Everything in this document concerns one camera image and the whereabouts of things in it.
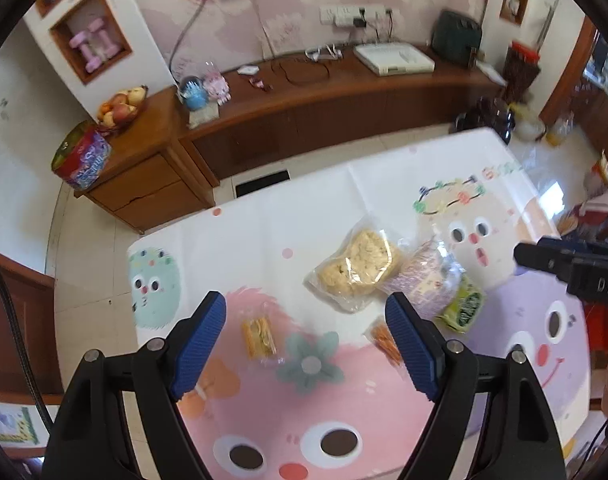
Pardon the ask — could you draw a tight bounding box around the cartoon printed tablecloth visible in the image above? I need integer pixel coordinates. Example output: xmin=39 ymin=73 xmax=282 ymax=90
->
xmin=126 ymin=127 xmax=593 ymax=480

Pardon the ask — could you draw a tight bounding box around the small orange snack packet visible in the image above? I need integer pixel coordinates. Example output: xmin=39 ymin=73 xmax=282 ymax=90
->
xmin=363 ymin=319 xmax=406 ymax=367

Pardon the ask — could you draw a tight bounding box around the black looped cable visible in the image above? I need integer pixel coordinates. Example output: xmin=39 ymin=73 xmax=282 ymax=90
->
xmin=279 ymin=57 xmax=331 ymax=87

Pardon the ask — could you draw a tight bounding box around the grey wall cable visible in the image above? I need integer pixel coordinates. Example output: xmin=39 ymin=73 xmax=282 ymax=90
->
xmin=168 ymin=0 xmax=216 ymax=77

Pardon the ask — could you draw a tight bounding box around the white wall power strip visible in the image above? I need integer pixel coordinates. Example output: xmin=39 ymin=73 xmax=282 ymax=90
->
xmin=319 ymin=5 xmax=393 ymax=29

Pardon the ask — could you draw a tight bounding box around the striped wafer packet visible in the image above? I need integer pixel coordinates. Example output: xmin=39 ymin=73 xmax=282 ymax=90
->
xmin=383 ymin=239 xmax=463 ymax=322

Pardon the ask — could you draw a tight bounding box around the clear rice cracker packet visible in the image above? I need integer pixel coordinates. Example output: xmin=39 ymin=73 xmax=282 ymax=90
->
xmin=303 ymin=254 xmax=382 ymax=314
xmin=345 ymin=217 xmax=406 ymax=287

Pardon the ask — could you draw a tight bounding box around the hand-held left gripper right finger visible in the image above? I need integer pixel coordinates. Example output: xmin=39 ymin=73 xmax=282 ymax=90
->
xmin=385 ymin=292 xmax=567 ymax=480

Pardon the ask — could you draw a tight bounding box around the colourful printed paper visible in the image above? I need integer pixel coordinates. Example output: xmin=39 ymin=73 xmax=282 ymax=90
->
xmin=0 ymin=402 xmax=43 ymax=447

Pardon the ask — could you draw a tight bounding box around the wooden side cabinet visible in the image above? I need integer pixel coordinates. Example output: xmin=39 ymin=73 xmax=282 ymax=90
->
xmin=74 ymin=91 xmax=220 ymax=235

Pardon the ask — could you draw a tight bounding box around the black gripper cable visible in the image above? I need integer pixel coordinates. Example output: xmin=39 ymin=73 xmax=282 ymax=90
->
xmin=0 ymin=249 xmax=61 ymax=432

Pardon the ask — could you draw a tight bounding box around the red capped jar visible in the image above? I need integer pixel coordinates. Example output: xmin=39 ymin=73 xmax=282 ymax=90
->
xmin=504 ymin=42 xmax=543 ymax=104

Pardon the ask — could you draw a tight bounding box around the colourful round tin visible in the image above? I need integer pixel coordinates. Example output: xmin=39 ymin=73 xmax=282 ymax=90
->
xmin=51 ymin=121 xmax=113 ymax=191

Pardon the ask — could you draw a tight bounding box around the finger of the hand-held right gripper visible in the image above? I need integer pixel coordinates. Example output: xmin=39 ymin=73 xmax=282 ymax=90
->
xmin=536 ymin=237 xmax=593 ymax=256
xmin=514 ymin=242 xmax=576 ymax=282

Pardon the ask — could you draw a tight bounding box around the pink dumbbell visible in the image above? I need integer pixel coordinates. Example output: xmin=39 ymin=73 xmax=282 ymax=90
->
xmin=69 ymin=30 xmax=102 ymax=72
xmin=88 ymin=19 xmax=118 ymax=56

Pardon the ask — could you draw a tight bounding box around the brown wooden cupboard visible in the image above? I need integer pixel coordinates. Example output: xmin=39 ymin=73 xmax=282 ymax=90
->
xmin=539 ymin=15 xmax=608 ymax=163

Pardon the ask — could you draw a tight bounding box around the white set-top box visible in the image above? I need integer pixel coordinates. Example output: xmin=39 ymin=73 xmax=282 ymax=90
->
xmin=354 ymin=42 xmax=436 ymax=77

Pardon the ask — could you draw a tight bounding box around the small green snack packet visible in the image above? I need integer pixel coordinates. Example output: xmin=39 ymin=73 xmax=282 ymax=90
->
xmin=435 ymin=274 xmax=486 ymax=334

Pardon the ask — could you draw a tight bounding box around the long wooden tv cabinet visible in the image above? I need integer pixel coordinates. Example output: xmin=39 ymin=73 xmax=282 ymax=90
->
xmin=176 ymin=45 xmax=507 ymax=187

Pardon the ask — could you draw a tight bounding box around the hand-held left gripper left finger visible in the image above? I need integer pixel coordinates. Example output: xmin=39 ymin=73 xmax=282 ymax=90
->
xmin=44 ymin=290 xmax=228 ymax=480

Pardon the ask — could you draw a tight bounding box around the small yellow snack packet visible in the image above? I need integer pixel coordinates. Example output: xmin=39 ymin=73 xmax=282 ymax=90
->
xmin=241 ymin=314 xmax=278 ymax=362

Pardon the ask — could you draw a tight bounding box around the fruit bowl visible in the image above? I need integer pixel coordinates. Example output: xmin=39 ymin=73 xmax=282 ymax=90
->
xmin=96 ymin=97 xmax=147 ymax=133

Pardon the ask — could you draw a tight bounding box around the dark bag on cabinet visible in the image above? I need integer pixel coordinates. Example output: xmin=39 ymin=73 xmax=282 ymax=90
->
xmin=431 ymin=10 xmax=484 ymax=69

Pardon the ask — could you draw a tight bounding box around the white cable bundle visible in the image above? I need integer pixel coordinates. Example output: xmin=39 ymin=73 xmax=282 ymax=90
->
xmin=305 ymin=45 xmax=344 ymax=63

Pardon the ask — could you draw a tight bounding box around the blue snow globe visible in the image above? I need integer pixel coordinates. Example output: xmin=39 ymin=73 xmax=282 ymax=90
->
xmin=178 ymin=76 xmax=208 ymax=111

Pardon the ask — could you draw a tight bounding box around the pink toy figure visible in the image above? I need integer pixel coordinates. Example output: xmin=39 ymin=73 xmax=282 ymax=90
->
xmin=204 ymin=72 xmax=233 ymax=106

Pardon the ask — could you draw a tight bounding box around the brown wooden door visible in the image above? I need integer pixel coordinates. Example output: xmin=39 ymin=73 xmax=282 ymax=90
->
xmin=0 ymin=244 xmax=66 ymax=402

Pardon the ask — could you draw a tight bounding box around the yellow oil bottle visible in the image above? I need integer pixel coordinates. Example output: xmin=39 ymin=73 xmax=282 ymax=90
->
xmin=546 ymin=117 xmax=575 ymax=147

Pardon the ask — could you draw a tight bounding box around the white bucket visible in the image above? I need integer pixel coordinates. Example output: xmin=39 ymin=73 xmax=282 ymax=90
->
xmin=514 ymin=105 xmax=546 ymax=141

